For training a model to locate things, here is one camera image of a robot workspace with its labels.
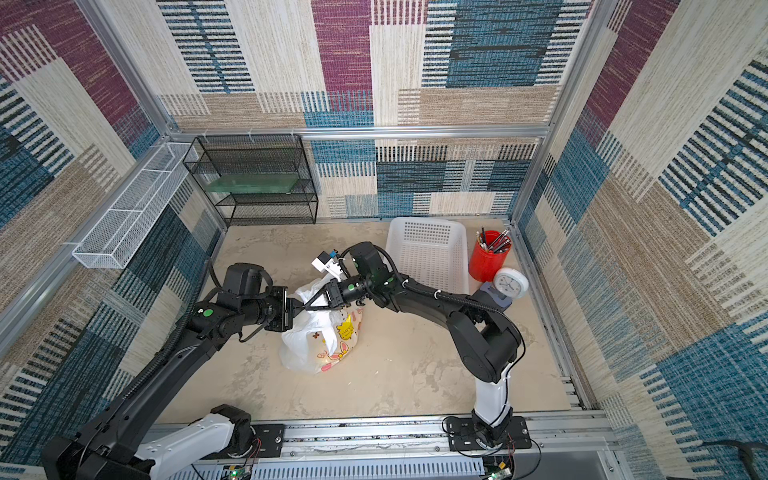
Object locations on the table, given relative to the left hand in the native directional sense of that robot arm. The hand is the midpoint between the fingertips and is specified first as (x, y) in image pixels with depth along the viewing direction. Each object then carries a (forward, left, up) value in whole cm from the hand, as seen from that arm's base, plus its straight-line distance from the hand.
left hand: (314, 296), depth 75 cm
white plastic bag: (-6, 0, -10) cm, 12 cm away
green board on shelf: (+37, +23, +6) cm, 44 cm away
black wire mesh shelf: (+50, +24, +8) cm, 56 cm away
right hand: (-3, 0, -1) cm, 3 cm away
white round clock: (+13, -57, -15) cm, 60 cm away
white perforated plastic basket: (+31, -34, -21) cm, 50 cm away
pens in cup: (+24, -54, -8) cm, 60 cm away
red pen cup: (+19, -50, -13) cm, 54 cm away
